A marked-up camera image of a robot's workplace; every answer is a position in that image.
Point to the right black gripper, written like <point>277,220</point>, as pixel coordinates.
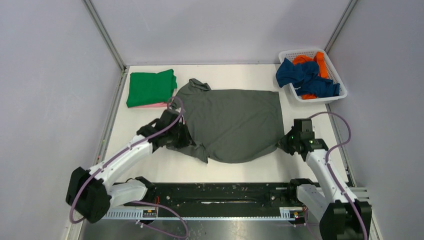
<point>282,143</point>

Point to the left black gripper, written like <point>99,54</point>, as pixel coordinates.
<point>187,141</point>

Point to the grey t-shirt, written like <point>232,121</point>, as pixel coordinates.
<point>230,126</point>

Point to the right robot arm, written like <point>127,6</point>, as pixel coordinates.
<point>341,215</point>

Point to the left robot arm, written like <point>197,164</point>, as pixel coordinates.
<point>92,192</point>

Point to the folded pink t-shirt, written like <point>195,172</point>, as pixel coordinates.
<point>154,105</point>

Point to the folded green t-shirt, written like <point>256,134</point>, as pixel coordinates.
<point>148,88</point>

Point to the blue t-shirt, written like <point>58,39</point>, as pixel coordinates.
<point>287,73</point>

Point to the white plastic basket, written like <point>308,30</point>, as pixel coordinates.
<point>332,74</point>

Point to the orange t-shirt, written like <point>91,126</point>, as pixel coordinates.
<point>319,63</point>

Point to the white slotted cable duct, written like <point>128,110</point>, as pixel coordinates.
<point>206,213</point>

